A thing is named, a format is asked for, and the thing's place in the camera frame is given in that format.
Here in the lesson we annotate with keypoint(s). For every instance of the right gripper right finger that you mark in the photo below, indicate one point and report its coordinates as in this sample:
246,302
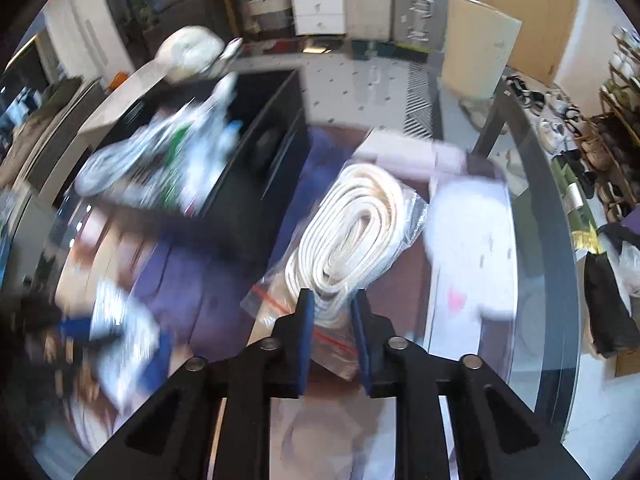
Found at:
393,367

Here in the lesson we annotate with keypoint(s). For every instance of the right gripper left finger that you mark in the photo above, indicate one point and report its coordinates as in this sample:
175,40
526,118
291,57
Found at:
275,367

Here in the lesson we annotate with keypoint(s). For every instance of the white blue plush toy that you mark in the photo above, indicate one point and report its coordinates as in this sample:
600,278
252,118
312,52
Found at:
210,141

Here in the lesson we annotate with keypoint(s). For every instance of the white plush with pink heart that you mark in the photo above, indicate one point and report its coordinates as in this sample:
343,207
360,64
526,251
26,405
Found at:
469,235

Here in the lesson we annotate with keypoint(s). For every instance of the black storage box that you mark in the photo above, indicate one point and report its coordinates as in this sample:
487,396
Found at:
242,215

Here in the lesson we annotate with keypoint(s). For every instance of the green white packet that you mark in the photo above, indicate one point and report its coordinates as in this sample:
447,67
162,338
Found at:
173,159

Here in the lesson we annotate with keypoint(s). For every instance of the white coffee table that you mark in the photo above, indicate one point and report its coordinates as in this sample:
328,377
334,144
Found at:
126,94

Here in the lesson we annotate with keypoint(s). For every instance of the shoe rack with shoes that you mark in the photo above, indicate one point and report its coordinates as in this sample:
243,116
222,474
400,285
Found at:
609,141

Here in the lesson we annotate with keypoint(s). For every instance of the grey sofa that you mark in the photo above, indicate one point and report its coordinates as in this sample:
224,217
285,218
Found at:
39,144

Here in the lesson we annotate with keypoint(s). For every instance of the silver hard suitcase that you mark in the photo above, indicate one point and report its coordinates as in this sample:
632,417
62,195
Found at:
420,23

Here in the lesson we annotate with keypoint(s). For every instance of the wooden door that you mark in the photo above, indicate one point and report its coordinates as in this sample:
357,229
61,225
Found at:
545,29

